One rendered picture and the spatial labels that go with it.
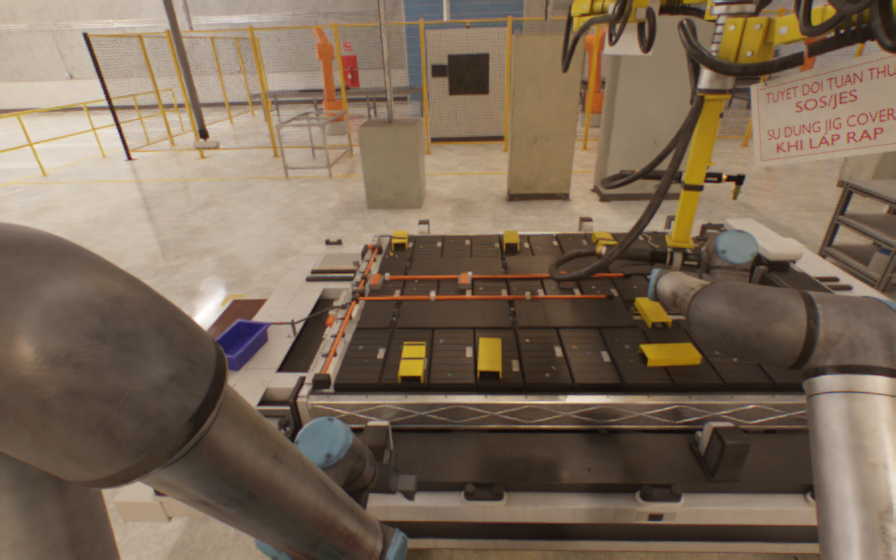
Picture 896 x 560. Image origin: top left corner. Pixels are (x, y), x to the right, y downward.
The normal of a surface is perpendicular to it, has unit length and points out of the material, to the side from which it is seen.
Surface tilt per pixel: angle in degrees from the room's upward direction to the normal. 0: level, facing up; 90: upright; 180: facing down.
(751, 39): 90
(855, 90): 90
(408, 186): 90
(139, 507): 90
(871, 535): 46
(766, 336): 78
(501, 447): 0
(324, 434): 19
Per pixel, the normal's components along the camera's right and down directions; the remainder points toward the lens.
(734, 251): -0.26, -0.14
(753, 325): -0.80, -0.08
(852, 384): -0.67, -0.44
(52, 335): 0.55, -0.29
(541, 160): -0.04, 0.47
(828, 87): -0.82, 0.29
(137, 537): -0.03, -0.88
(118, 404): 0.65, 0.09
